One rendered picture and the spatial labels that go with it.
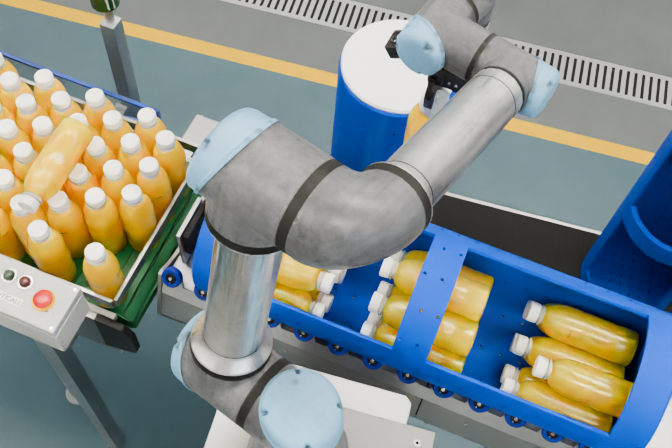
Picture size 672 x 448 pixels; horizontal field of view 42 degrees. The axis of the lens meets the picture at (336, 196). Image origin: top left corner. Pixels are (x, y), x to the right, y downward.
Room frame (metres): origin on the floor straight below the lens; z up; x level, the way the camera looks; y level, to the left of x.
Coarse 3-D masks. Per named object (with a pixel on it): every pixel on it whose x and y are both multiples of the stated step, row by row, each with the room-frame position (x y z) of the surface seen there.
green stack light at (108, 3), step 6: (90, 0) 1.27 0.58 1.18; (96, 0) 1.26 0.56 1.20; (102, 0) 1.26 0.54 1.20; (108, 0) 1.27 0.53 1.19; (114, 0) 1.28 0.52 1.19; (96, 6) 1.26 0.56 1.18; (102, 6) 1.26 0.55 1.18; (108, 6) 1.26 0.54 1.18; (114, 6) 1.27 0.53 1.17; (102, 12) 1.26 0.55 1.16
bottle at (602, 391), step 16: (560, 368) 0.56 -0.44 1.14; (576, 368) 0.56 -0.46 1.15; (592, 368) 0.57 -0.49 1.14; (560, 384) 0.54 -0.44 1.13; (576, 384) 0.54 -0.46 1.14; (592, 384) 0.54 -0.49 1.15; (608, 384) 0.54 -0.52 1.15; (624, 384) 0.54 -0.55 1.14; (576, 400) 0.52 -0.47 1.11; (592, 400) 0.51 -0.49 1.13; (608, 400) 0.51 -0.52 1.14; (624, 400) 0.51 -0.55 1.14
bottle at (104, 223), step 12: (84, 204) 0.83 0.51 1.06; (108, 204) 0.84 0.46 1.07; (84, 216) 0.82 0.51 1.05; (96, 216) 0.81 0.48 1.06; (108, 216) 0.82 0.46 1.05; (96, 228) 0.80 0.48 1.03; (108, 228) 0.81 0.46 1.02; (120, 228) 0.83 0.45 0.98; (96, 240) 0.80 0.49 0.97; (108, 240) 0.80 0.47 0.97; (120, 240) 0.82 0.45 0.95
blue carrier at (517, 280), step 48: (432, 240) 0.83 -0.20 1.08; (336, 288) 0.76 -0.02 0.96; (432, 288) 0.65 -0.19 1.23; (528, 288) 0.76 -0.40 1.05; (576, 288) 0.69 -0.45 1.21; (336, 336) 0.59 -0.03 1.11; (432, 336) 0.58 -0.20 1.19; (480, 336) 0.68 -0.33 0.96; (528, 336) 0.69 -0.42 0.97; (480, 384) 0.52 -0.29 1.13; (576, 432) 0.46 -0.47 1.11; (624, 432) 0.45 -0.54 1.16
